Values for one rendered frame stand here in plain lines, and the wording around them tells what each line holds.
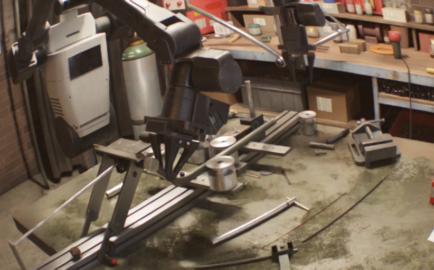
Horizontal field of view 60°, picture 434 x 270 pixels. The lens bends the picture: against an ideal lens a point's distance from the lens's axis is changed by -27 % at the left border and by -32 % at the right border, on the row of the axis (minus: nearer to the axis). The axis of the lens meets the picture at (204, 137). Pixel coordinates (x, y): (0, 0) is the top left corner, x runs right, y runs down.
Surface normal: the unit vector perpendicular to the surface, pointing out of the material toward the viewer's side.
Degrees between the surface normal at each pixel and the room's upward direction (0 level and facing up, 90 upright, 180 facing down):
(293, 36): 80
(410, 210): 0
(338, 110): 90
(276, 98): 90
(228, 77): 89
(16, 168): 90
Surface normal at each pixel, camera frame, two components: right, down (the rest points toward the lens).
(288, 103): -0.62, 0.37
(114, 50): 0.01, 0.36
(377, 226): -0.15, -0.92
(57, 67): -0.20, 0.38
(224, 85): 0.73, 0.11
